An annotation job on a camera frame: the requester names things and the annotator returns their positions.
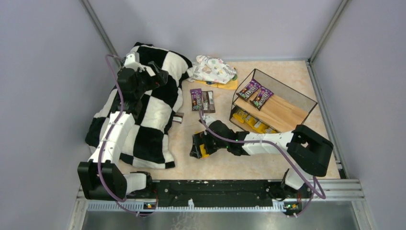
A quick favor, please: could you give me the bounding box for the purple m&m bag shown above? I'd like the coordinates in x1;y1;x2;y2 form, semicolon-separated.
190;89;203;111
250;87;274;111
236;79;262;102

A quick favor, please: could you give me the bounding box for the yellow M&M bag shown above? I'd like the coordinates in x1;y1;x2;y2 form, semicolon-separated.
190;144;210;159

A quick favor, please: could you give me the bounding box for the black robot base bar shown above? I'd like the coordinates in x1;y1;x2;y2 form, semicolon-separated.
126;179;313;208

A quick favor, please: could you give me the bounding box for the yellow M&M bags lower shelf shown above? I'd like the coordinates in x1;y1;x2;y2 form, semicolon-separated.
232;109;277;134

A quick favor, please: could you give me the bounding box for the black wire wooden shelf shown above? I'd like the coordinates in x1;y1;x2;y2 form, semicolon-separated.
229;69;317;133

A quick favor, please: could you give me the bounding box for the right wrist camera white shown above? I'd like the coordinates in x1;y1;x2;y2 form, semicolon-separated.
200;114;216;127

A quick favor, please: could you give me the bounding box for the floral white cloth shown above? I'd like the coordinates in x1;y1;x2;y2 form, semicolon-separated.
187;55;237;84

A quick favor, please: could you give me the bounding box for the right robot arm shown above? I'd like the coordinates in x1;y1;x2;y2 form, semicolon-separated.
190;120;334;190

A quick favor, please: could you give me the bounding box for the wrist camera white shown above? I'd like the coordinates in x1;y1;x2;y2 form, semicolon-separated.
200;114;216;127
124;51;146;72

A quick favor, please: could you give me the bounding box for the black white checkered pillow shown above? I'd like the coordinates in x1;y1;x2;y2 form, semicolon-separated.
85;42;193;170

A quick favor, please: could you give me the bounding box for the purple M&M bag on shelf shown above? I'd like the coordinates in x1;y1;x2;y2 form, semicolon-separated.
236;79;262;102

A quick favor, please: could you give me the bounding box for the purple M&M bag on table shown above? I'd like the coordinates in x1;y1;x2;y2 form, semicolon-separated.
190;89;203;111

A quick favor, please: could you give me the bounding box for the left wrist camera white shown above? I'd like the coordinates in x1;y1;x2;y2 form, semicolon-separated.
124;51;146;72

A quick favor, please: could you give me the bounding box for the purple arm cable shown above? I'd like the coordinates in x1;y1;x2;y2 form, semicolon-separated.
97;54;153;217
198;108;327;217

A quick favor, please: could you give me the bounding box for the yellow cloth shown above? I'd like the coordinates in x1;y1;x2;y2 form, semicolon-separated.
194;79;238;90

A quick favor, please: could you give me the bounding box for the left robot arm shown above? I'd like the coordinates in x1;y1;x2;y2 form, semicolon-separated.
78;61;169;202

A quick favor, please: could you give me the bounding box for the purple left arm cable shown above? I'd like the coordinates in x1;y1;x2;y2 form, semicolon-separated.
97;54;153;217

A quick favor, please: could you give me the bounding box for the white toothed rail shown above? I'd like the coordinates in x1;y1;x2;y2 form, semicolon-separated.
87;199;286;213

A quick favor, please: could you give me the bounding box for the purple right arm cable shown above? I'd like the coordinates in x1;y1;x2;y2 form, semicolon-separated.
198;108;327;217

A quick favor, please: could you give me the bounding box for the brown M&M bag on table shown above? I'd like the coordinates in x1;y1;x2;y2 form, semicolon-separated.
202;91;215;113

